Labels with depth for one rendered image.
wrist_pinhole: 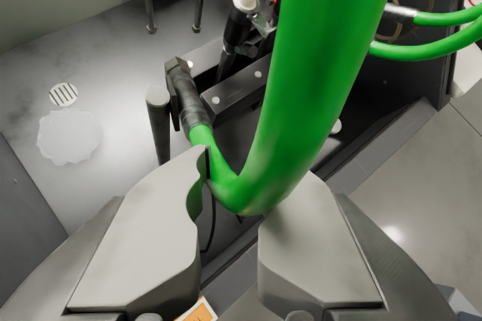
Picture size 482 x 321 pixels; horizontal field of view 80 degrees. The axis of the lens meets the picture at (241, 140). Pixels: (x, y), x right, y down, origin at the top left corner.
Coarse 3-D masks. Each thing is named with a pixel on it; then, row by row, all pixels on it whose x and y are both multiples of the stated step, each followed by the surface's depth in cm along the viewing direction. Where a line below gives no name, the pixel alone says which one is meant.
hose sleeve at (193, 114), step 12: (180, 72) 22; (180, 84) 21; (192, 84) 22; (180, 96) 20; (192, 96) 20; (180, 108) 19; (192, 108) 19; (204, 108) 19; (180, 120) 19; (192, 120) 18; (204, 120) 18
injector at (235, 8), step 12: (240, 12) 29; (252, 12) 29; (228, 24) 32; (240, 24) 30; (228, 36) 33; (240, 36) 32; (228, 48) 35; (240, 48) 34; (252, 48) 33; (228, 60) 38; (228, 72) 41; (216, 84) 45
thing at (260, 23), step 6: (258, 12) 29; (246, 18) 29; (252, 18) 29; (258, 18) 29; (264, 18) 29; (258, 24) 29; (264, 24) 29; (258, 30) 29; (264, 30) 29; (264, 36) 29; (270, 36) 29
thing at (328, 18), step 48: (288, 0) 4; (336, 0) 3; (384, 0) 4; (288, 48) 4; (336, 48) 4; (288, 96) 4; (336, 96) 4; (192, 144) 17; (288, 144) 5; (240, 192) 8; (288, 192) 7
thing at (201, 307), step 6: (198, 306) 34; (204, 306) 34; (192, 312) 34; (198, 312) 34; (204, 312) 34; (186, 318) 34; (192, 318) 34; (198, 318) 34; (204, 318) 34; (210, 318) 34
